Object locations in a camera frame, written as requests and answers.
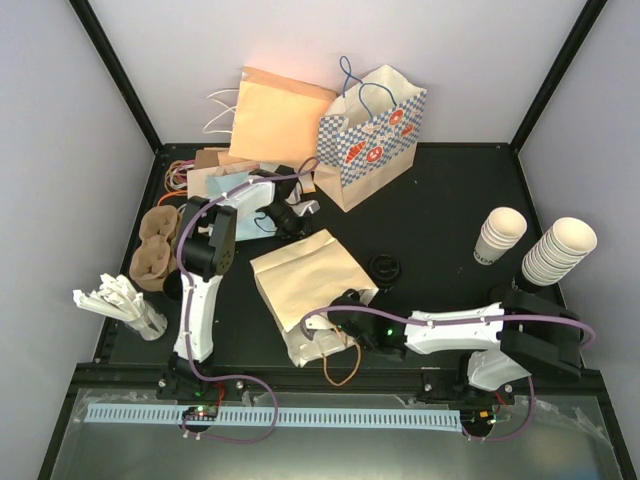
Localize short white cup stack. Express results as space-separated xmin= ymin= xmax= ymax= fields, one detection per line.
xmin=473 ymin=207 xmax=528 ymax=266

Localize black frame post left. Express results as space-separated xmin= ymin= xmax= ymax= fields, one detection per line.
xmin=69 ymin=0 xmax=163 ymax=153

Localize tall white cup stack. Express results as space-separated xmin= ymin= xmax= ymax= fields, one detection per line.
xmin=511 ymin=217 xmax=598 ymax=293

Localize black lidded coffee cup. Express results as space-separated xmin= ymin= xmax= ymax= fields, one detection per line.
xmin=366 ymin=254 xmax=402 ymax=293

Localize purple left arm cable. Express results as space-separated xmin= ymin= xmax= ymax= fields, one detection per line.
xmin=174 ymin=156 xmax=321 ymax=444

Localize light blue paper bag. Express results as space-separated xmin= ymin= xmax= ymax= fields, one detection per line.
xmin=206 ymin=171 xmax=277 ymax=242

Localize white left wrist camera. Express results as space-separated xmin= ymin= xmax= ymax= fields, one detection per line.
xmin=292 ymin=200 xmax=320 ymax=217

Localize beige kraft paper bag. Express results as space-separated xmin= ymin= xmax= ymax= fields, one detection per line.
xmin=250 ymin=230 xmax=378 ymax=387

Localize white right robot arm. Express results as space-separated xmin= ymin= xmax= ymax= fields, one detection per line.
xmin=327 ymin=290 xmax=588 ymax=403

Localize blue checkered paper bag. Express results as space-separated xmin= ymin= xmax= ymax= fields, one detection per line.
xmin=314 ymin=56 xmax=427 ymax=212

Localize flat brown paper bags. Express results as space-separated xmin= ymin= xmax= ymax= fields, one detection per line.
xmin=156 ymin=147 xmax=278 ymax=206

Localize brown pulp carrier stack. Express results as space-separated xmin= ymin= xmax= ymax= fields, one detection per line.
xmin=129 ymin=205 xmax=182 ymax=292

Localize black frame post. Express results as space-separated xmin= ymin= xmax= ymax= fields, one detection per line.
xmin=69 ymin=0 xmax=163 ymax=153
xmin=510 ymin=0 xmax=608 ymax=153

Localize orange paper bag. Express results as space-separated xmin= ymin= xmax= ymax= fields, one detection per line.
xmin=230 ymin=67 xmax=337 ymax=167

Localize light blue cable duct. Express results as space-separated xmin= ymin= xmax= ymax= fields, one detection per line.
xmin=84 ymin=404 xmax=462 ymax=433

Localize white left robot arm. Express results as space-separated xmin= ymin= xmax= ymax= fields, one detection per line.
xmin=160 ymin=157 xmax=319 ymax=400

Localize black frame post right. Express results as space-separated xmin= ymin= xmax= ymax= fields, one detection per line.
xmin=510 ymin=0 xmax=608 ymax=153

